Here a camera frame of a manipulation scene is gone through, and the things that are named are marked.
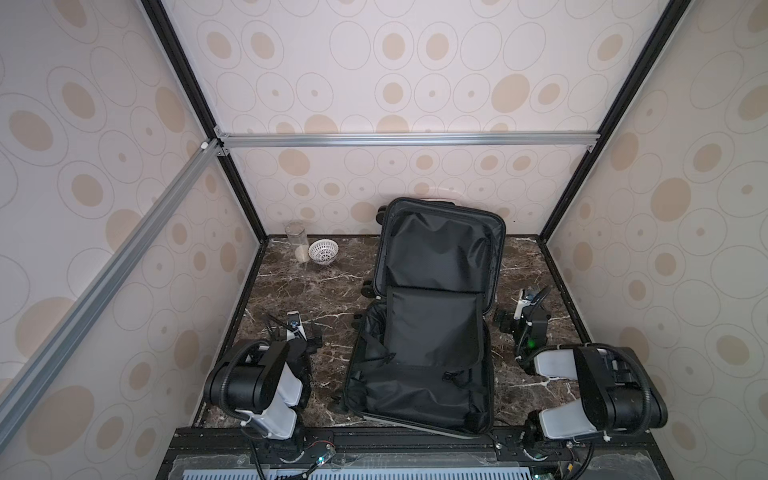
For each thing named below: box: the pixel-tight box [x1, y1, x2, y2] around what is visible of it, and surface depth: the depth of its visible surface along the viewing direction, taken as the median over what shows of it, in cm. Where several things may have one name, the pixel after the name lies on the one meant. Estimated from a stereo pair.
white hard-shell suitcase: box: [345, 197, 506, 438], surface depth 88 cm
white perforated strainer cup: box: [308, 238, 339, 265], surface depth 115 cm
